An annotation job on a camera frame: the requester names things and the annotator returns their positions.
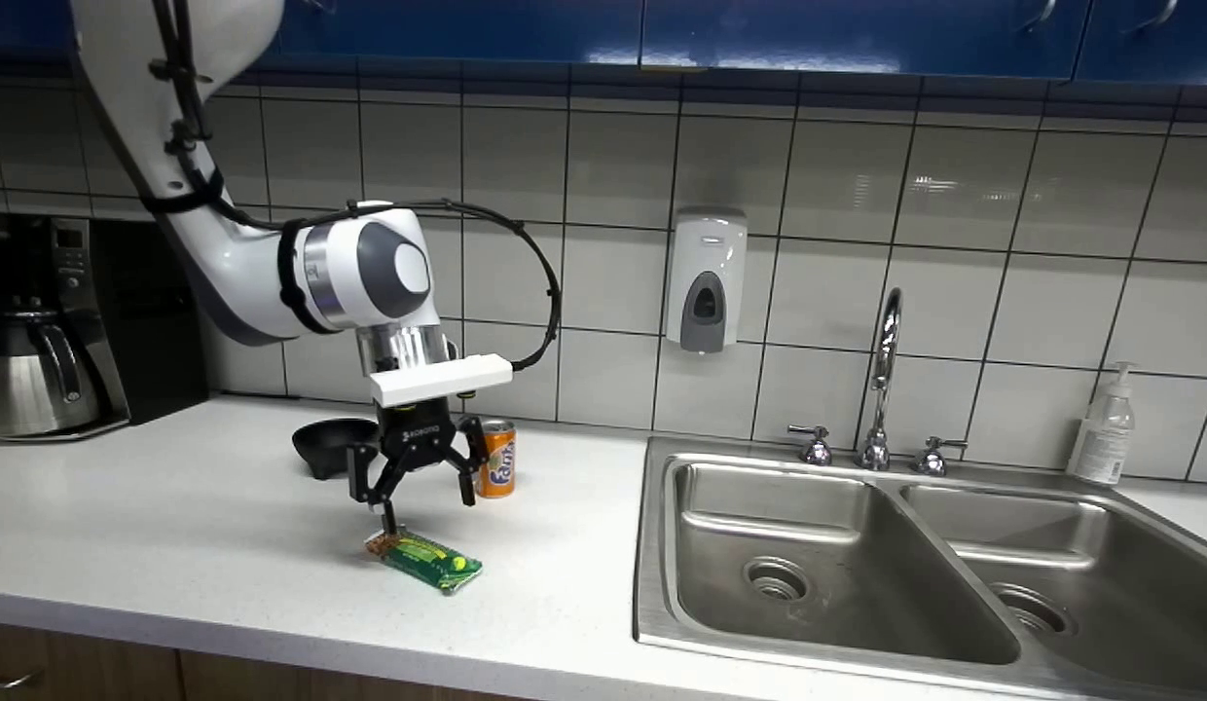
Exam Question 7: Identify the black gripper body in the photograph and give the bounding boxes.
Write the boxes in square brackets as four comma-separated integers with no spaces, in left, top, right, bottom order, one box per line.
[366,397,463,460]

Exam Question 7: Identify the green packet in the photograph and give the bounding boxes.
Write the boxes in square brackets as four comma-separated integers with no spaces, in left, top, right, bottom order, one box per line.
[363,520,486,598]

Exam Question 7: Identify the orange soda can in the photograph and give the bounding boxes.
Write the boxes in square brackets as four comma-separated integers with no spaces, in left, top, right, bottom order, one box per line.
[473,415,516,500]

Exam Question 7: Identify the wooden lower cabinet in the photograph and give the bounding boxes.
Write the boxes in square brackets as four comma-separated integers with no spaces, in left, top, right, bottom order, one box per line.
[0,617,528,701]

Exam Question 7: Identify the black silver coffee maker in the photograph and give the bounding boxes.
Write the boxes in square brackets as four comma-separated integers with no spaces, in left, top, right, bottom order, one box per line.
[0,211,209,442]

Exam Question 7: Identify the steel coffee carafe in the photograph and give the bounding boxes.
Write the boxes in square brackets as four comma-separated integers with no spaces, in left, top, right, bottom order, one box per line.
[0,307,107,441]

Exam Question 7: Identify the chrome faucet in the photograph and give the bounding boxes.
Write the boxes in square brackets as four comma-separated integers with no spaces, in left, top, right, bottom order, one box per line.
[851,284,907,473]

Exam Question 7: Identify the stainless steel double sink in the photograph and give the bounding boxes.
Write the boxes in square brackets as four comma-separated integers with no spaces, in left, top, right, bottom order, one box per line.
[631,434,1207,701]

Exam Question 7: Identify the blue upper cabinet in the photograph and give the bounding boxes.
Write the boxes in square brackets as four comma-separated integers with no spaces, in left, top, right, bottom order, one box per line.
[0,0,1207,94]

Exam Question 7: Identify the clear soap bottle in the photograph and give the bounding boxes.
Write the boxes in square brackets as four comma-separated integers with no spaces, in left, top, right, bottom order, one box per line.
[1068,364,1141,485]

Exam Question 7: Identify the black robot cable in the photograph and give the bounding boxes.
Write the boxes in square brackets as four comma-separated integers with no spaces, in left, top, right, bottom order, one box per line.
[140,0,566,373]

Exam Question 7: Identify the white wall soap dispenser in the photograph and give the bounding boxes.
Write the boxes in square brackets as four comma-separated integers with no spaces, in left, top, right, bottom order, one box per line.
[663,211,750,359]

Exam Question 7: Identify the chrome faucet handle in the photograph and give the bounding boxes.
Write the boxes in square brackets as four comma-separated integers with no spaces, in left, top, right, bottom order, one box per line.
[785,424,837,465]
[913,432,968,480]

